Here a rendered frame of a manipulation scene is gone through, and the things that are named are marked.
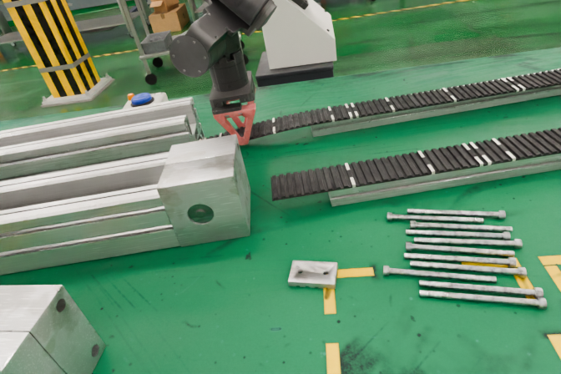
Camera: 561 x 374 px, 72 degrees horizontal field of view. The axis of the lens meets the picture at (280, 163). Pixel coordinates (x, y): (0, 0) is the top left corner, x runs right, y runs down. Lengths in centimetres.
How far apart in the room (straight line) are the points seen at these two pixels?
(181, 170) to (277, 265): 16
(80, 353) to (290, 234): 25
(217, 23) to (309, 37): 47
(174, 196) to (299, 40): 62
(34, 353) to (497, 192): 51
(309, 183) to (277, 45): 55
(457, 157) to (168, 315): 40
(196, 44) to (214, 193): 19
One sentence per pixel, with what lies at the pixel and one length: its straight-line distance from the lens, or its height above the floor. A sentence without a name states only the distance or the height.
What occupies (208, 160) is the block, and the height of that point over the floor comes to 87.
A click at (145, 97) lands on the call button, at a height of 85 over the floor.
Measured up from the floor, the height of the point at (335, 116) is 81.
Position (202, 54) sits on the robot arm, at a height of 98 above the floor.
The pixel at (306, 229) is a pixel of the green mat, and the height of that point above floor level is 78.
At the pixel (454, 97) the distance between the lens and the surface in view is 70.
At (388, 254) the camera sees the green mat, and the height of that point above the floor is 78.
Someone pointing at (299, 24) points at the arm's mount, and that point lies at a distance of 98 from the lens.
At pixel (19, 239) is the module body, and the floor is 84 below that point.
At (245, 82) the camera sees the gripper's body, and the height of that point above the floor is 90.
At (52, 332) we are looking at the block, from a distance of 40.
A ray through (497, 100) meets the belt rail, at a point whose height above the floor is 79.
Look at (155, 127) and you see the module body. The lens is 64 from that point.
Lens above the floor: 111
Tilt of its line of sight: 33 degrees down
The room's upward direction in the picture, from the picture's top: 11 degrees counter-clockwise
